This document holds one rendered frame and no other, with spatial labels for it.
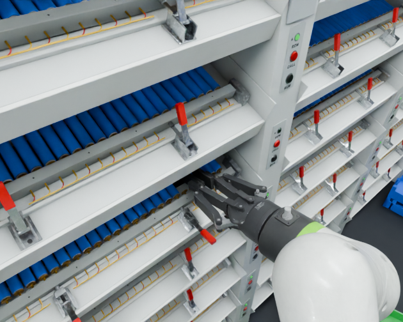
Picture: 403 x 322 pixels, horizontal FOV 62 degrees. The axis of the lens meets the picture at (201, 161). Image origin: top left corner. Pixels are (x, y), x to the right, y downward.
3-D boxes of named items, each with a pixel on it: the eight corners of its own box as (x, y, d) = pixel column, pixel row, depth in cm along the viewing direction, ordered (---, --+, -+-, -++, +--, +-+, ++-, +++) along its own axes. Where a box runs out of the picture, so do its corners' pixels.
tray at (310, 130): (389, 99, 116) (419, 69, 104) (273, 181, 86) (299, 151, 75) (345, 62, 122) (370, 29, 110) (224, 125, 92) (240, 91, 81)
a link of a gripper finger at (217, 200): (247, 221, 61) (242, 225, 60) (203, 196, 68) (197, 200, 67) (246, 204, 59) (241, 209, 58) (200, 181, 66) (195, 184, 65)
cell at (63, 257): (54, 232, 63) (71, 261, 61) (44, 238, 62) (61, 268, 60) (52, 229, 61) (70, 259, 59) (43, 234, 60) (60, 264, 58)
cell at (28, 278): (20, 251, 60) (37, 282, 58) (9, 257, 59) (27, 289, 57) (18, 248, 58) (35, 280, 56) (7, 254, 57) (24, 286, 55)
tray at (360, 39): (412, 44, 103) (450, 2, 91) (286, 117, 73) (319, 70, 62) (363, 4, 109) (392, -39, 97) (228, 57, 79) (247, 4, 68)
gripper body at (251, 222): (290, 199, 56) (249, 177, 62) (256, 226, 52) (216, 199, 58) (288, 230, 61) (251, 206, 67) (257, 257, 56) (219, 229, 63)
